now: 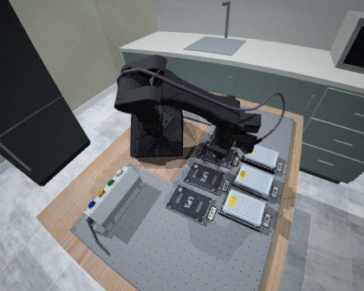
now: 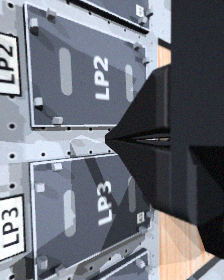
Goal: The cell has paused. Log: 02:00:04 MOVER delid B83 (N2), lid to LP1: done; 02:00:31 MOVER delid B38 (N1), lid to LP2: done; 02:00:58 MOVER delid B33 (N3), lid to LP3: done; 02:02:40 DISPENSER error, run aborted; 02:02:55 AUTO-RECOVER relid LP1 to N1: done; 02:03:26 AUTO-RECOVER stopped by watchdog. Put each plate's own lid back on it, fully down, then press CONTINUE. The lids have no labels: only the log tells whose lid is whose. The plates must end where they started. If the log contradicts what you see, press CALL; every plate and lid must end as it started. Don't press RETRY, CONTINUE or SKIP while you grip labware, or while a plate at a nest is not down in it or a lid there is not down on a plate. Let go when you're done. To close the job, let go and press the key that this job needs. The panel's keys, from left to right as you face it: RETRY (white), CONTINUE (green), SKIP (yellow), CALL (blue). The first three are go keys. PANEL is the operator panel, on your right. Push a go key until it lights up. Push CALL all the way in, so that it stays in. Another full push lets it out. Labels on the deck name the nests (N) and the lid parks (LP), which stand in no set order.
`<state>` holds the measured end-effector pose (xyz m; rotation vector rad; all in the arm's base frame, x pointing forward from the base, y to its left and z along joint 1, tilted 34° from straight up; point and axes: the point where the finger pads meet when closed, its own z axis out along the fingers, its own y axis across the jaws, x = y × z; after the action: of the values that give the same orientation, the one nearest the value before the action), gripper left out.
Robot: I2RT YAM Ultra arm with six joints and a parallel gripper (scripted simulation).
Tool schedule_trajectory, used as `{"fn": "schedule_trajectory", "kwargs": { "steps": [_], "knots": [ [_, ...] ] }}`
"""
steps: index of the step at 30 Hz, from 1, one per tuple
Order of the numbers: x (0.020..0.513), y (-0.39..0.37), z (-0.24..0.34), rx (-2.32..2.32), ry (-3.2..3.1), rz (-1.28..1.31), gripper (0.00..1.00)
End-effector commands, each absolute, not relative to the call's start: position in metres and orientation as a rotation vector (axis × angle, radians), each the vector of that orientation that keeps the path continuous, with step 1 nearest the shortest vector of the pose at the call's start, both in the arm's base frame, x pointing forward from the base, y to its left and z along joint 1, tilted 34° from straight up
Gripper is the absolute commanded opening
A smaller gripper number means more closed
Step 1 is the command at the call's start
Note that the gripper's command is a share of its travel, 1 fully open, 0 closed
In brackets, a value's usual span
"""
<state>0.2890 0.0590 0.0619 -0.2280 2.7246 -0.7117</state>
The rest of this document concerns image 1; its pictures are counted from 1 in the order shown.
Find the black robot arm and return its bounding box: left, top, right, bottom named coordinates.
left=114, top=55, right=261, bottom=155

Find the white button panel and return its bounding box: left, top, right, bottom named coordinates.
left=83, top=166, right=146, bottom=255

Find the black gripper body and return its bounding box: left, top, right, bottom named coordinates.
left=208, top=129, right=233, bottom=158

